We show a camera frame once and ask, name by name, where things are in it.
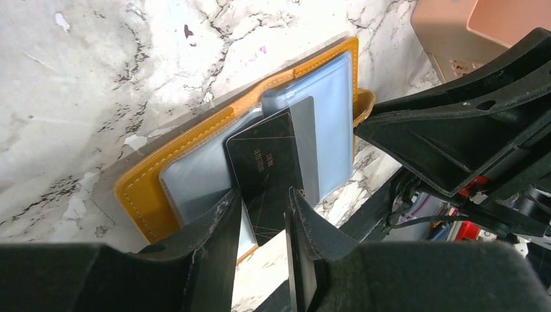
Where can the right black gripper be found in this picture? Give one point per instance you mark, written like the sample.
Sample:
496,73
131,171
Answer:
480,142

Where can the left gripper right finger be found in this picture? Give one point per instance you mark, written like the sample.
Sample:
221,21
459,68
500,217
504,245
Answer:
435,276

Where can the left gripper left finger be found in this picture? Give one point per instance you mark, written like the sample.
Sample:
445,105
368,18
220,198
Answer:
191,270

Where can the yellow leather card holder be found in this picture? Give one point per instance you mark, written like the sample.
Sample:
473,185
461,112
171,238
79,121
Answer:
177,183

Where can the black credit card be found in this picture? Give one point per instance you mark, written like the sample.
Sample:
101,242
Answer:
272,156

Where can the orange plastic file rack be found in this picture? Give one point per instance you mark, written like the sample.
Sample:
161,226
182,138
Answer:
461,36

